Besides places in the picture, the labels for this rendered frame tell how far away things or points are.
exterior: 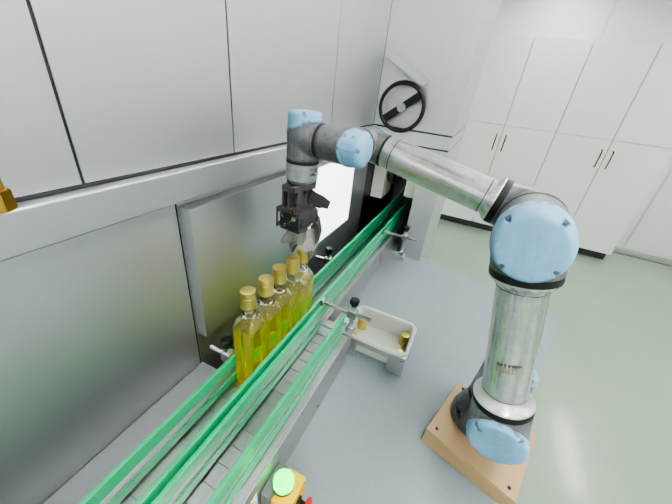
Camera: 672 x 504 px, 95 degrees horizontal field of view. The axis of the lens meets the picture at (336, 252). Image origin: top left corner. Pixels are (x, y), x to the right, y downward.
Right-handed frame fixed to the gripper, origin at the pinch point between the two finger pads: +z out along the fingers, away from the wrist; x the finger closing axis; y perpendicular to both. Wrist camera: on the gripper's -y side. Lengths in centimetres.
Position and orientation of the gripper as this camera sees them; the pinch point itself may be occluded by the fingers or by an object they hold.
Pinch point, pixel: (302, 250)
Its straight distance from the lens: 85.6
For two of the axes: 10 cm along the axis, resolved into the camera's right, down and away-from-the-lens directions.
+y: -5.2, 3.7, -7.7
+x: 8.5, 3.3, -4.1
